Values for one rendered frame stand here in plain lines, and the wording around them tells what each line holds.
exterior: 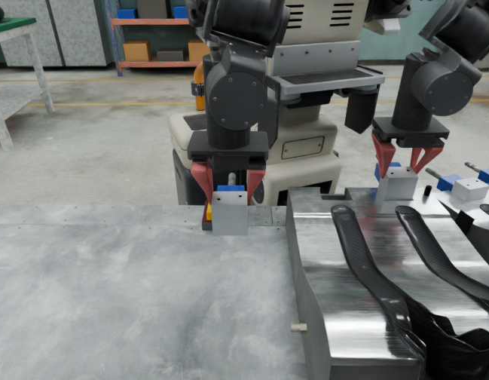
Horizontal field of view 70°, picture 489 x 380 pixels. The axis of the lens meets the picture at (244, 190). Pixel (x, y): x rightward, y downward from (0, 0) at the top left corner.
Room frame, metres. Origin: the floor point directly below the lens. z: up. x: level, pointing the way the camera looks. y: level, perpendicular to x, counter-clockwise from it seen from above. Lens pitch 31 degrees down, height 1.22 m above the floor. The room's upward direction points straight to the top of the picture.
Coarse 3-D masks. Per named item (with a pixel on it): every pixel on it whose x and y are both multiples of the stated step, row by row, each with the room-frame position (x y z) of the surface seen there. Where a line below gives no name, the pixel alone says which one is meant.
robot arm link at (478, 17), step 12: (468, 0) 0.50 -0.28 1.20; (480, 0) 0.53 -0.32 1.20; (456, 12) 0.51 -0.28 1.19; (468, 12) 0.50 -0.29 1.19; (480, 12) 0.51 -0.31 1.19; (444, 24) 0.51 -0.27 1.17; (456, 24) 0.50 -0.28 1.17; (468, 24) 0.50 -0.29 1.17; (480, 24) 0.50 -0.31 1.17; (444, 36) 0.51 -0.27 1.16; (456, 36) 0.51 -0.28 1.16; (468, 36) 0.50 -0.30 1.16; (480, 36) 0.50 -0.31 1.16; (456, 48) 0.52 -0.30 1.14; (468, 48) 0.51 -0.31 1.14; (480, 48) 0.50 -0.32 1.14
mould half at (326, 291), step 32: (288, 192) 0.55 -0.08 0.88; (352, 192) 0.54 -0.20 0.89; (416, 192) 0.54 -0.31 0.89; (288, 224) 0.52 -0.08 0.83; (320, 224) 0.45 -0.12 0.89; (384, 224) 0.45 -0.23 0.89; (448, 224) 0.45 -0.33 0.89; (320, 256) 0.38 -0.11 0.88; (384, 256) 0.38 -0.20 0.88; (416, 256) 0.38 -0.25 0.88; (448, 256) 0.38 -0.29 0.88; (480, 256) 0.38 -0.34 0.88; (320, 288) 0.29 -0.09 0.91; (352, 288) 0.29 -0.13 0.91; (416, 288) 0.29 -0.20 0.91; (448, 288) 0.29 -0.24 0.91; (320, 320) 0.24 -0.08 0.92; (352, 320) 0.23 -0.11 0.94; (384, 320) 0.23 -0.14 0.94; (480, 320) 0.23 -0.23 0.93; (320, 352) 0.22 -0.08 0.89; (352, 352) 0.19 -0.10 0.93; (384, 352) 0.19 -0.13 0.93
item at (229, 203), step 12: (228, 180) 0.51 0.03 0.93; (216, 192) 0.43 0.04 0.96; (228, 192) 0.43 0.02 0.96; (240, 192) 0.43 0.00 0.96; (216, 204) 0.40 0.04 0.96; (228, 204) 0.40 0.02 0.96; (240, 204) 0.40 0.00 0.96; (216, 216) 0.40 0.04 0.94; (228, 216) 0.40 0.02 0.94; (240, 216) 0.40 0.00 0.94; (216, 228) 0.40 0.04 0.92; (228, 228) 0.40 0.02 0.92; (240, 228) 0.40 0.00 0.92
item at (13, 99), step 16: (0, 16) 3.40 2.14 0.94; (0, 32) 3.02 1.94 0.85; (16, 32) 3.27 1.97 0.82; (32, 48) 3.59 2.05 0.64; (0, 96) 3.30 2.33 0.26; (16, 96) 3.30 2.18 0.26; (32, 96) 3.30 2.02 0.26; (48, 96) 3.60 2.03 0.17; (0, 112) 2.68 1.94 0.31; (0, 128) 2.63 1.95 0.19
